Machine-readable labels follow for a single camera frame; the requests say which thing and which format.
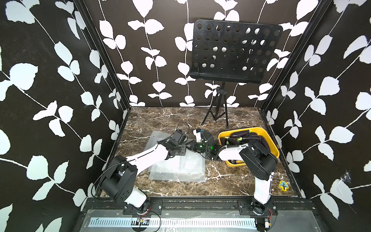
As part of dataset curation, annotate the black perforated music stand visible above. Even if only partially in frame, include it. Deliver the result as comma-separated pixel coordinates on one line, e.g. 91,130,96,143
189,19,284,120

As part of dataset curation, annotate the black front mounting rail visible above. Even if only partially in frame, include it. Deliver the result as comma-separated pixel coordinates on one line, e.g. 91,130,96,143
86,197,317,216

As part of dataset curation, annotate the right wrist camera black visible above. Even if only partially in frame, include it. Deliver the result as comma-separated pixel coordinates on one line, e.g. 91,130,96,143
193,129,208,143

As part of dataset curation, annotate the clear zip-top bag top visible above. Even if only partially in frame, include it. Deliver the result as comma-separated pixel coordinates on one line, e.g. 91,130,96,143
145,130,175,152

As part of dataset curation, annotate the stack of clear zip-top bags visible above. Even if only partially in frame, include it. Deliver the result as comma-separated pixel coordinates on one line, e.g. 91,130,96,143
149,149,206,183

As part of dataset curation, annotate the yellow plastic tray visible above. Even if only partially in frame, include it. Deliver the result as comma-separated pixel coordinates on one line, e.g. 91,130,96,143
218,127,280,167

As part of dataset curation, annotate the white perforated strip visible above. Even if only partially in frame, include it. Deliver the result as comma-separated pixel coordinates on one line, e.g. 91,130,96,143
88,217,257,230

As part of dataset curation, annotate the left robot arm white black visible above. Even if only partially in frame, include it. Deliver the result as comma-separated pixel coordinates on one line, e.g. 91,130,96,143
98,134,186,214

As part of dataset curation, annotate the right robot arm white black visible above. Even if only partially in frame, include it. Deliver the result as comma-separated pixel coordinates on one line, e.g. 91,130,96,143
186,141,278,210

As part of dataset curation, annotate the yellow tree sticker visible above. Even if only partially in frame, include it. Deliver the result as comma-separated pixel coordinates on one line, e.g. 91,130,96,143
279,181,289,192

